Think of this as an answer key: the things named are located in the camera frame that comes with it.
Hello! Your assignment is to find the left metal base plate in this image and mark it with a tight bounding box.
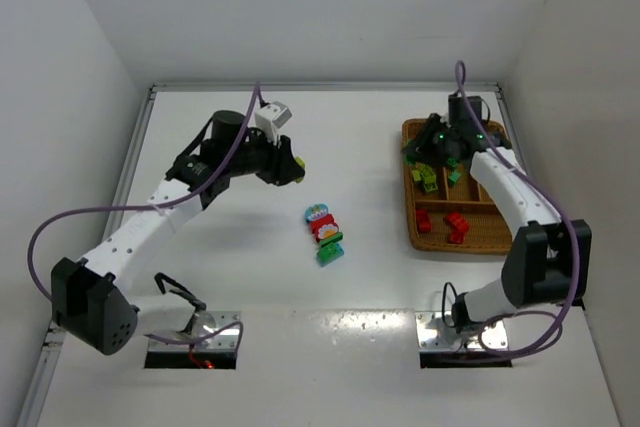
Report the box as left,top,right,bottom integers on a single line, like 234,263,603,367
147,311,244,354

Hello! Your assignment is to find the green and blue lego stack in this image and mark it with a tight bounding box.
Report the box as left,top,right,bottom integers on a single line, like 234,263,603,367
316,243,344,266

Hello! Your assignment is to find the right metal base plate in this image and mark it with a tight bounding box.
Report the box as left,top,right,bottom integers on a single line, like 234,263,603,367
415,311,509,353

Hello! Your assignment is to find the green square lego brick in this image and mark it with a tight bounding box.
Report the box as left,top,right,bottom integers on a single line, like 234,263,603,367
447,171,462,187

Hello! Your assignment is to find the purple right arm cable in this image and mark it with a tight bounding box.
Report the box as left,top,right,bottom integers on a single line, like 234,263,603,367
439,60,581,359

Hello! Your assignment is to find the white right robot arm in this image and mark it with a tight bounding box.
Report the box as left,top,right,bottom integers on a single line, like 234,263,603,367
402,91,592,332

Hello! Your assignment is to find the wicker divided basket tray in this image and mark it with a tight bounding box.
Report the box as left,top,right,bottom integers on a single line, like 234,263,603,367
401,118,527,255

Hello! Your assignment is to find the red flower picture lego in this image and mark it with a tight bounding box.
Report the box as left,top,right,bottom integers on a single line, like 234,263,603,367
309,214,340,243

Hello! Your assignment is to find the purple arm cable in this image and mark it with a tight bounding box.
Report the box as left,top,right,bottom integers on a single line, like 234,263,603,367
27,80,264,346
439,60,581,359

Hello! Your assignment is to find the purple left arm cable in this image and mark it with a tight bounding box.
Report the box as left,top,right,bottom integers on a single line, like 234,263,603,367
27,80,264,346

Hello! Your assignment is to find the small red lego brick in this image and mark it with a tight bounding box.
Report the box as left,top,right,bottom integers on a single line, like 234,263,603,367
445,212,470,234

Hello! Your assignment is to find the lime square lego brick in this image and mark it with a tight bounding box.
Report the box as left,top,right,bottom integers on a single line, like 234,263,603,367
421,181,438,194

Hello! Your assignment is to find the green flat lego base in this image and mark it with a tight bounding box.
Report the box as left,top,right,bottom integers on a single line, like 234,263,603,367
319,232,344,248

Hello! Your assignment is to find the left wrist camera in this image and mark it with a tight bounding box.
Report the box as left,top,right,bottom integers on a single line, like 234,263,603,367
254,101,292,145

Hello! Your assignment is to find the metal base plate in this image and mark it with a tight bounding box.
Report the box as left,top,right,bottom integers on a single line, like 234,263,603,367
415,311,509,353
147,311,244,354

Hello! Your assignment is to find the red long lego brick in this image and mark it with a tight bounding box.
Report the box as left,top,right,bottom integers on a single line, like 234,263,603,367
415,208,432,234

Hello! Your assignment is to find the lime hollow lego brick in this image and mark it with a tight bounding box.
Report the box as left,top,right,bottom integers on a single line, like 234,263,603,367
417,164,436,183

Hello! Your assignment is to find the red curved lego brick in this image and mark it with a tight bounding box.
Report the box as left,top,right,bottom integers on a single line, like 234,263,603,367
448,229,465,245

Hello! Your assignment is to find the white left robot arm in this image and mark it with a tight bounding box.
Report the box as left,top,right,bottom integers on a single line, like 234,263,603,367
51,102,305,356

